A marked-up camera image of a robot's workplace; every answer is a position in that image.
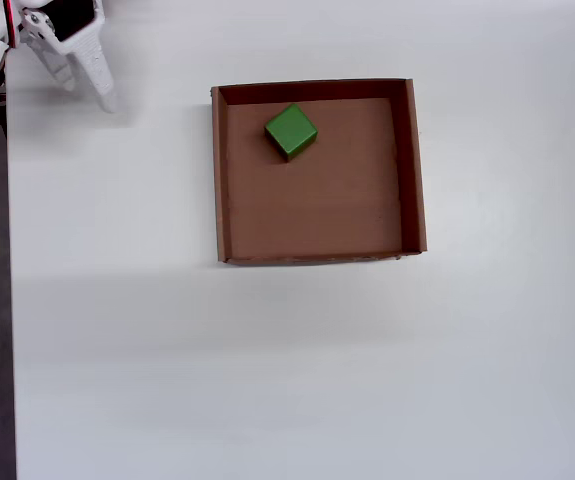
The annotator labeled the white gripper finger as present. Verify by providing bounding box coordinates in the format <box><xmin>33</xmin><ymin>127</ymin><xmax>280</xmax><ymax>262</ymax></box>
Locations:
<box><xmin>19</xmin><ymin>0</ymin><xmax>120</xmax><ymax>115</ymax></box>
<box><xmin>27</xmin><ymin>40</ymin><xmax>77</xmax><ymax>93</ymax></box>

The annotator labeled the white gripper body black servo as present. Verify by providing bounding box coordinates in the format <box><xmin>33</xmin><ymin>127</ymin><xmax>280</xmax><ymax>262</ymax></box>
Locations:
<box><xmin>40</xmin><ymin>0</ymin><xmax>100</xmax><ymax>45</ymax></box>

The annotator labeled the green cube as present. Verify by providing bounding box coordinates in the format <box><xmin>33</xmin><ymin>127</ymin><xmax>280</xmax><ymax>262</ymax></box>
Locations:
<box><xmin>263</xmin><ymin>102</ymin><xmax>319</xmax><ymax>164</ymax></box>

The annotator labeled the brown cardboard box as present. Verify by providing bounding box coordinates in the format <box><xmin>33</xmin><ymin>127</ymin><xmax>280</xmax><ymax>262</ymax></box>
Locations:
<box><xmin>210</xmin><ymin>76</ymin><xmax>429</xmax><ymax>266</ymax></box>

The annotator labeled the red black white servo cable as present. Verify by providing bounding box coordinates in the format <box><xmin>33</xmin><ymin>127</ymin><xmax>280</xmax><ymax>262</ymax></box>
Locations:
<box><xmin>1</xmin><ymin>0</ymin><xmax>22</xmax><ymax>51</ymax></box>

